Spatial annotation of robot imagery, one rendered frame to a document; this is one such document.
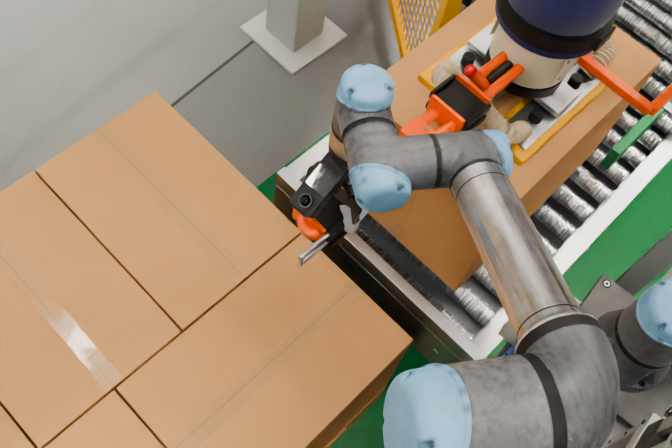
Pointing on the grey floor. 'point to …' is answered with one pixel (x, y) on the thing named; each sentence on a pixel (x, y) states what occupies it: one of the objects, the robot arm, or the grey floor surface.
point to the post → (648, 266)
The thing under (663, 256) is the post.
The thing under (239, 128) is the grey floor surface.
